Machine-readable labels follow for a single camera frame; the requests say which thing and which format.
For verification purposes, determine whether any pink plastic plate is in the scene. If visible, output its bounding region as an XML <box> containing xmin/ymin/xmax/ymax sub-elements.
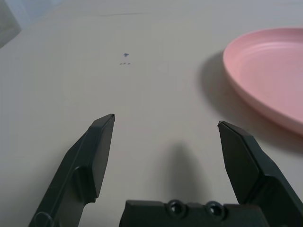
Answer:
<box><xmin>222</xmin><ymin>27</ymin><xmax>303</xmax><ymax>137</ymax></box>

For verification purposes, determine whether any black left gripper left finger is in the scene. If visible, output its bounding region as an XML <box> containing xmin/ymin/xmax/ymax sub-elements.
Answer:
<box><xmin>28</xmin><ymin>113</ymin><xmax>116</xmax><ymax>227</ymax></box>

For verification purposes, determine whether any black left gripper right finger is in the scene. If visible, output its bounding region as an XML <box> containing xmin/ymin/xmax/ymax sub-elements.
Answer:
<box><xmin>217</xmin><ymin>121</ymin><xmax>303</xmax><ymax>227</ymax></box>

